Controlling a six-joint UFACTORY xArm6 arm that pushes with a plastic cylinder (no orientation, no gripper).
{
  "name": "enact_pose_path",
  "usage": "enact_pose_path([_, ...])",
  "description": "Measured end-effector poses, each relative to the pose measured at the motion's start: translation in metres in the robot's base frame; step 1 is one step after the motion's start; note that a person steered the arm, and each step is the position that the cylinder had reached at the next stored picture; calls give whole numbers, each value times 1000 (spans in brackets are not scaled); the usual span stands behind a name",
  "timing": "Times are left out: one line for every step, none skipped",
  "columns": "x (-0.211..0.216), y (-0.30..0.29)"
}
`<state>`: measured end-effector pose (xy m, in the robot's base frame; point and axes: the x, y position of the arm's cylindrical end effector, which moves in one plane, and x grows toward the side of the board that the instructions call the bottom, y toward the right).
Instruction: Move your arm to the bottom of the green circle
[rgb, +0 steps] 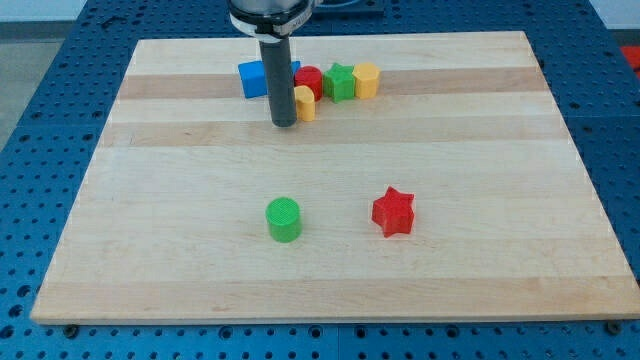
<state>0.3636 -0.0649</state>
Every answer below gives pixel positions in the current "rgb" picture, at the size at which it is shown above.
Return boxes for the green cylinder block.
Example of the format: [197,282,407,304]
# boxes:
[265,197,302,243]

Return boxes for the red star block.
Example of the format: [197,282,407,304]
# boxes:
[371,186,415,238]

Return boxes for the yellow half-round block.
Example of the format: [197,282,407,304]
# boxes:
[294,85,316,122]

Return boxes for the green star block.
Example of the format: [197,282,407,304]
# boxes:
[323,63,355,103]

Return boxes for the red cylinder block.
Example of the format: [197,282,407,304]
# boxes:
[294,66,323,102]

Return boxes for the yellow hexagon block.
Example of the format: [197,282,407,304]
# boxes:
[352,62,380,99]

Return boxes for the blue cube block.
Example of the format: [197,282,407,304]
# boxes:
[238,60,301,98]

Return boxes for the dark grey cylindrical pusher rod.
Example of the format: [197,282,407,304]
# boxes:
[260,37,297,128]

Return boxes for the light wooden board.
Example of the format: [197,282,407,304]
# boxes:
[31,31,639,325]

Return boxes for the blue perforated metal base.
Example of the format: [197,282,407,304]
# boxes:
[1,0,639,359]

